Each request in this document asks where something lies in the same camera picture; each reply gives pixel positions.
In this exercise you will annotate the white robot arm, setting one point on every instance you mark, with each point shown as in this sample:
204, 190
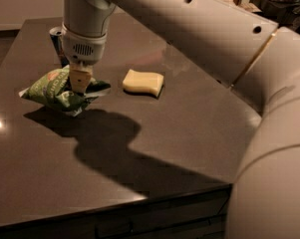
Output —
256, 58

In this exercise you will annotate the dark drawer cabinet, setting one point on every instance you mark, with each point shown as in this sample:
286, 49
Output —
194, 215

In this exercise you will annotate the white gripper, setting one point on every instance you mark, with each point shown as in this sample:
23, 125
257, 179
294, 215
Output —
83, 49

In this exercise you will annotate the redbull can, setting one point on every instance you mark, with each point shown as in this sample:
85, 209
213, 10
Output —
56, 37

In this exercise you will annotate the green jalapeno chip bag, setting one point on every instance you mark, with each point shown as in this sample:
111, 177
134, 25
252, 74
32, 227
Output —
54, 91

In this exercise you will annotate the yellow sponge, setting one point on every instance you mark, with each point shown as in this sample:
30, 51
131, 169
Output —
143, 82

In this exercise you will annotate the dark snack container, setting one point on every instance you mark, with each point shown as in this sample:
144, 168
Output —
280, 4

